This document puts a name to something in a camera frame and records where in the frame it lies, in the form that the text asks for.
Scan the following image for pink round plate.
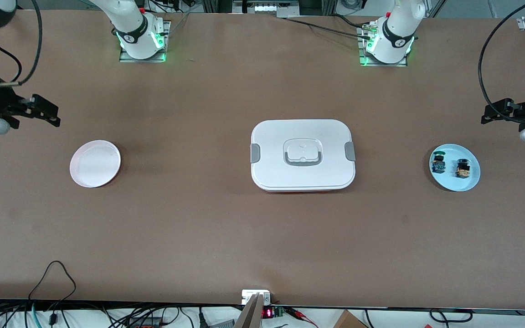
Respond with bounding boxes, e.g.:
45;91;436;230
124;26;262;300
70;140;121;188

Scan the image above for light blue round plate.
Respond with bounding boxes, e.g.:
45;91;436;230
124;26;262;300
429;143;481;192

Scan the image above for white device with lights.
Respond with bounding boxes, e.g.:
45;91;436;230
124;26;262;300
233;0;299;19

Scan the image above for brown cardboard box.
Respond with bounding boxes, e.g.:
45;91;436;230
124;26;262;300
333;310;369;328

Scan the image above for grey slanted mounting bar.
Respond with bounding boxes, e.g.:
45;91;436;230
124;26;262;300
233;294;264;328

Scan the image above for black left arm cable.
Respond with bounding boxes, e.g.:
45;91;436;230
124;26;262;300
478;0;525;110

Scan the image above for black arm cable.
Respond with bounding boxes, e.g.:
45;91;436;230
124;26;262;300
478;0;525;110
0;0;43;87

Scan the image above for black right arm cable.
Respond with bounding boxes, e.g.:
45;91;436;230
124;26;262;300
0;0;43;87

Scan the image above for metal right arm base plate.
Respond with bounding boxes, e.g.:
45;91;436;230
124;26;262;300
119;20;172;63

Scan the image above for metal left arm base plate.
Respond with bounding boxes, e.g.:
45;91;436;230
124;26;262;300
358;23;409;67

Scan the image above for thin black looped cable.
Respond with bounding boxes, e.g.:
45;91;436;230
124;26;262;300
28;261;77;316

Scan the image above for black cable with metal plug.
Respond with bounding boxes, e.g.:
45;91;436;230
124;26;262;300
281;15;377;41

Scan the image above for black coiled cable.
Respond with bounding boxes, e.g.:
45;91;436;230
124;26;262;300
429;309;474;323

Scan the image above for white metal bracket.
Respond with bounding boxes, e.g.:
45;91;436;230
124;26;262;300
242;290;271;305

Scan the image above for red clip lead wires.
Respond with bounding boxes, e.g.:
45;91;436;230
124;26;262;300
285;307;320;328

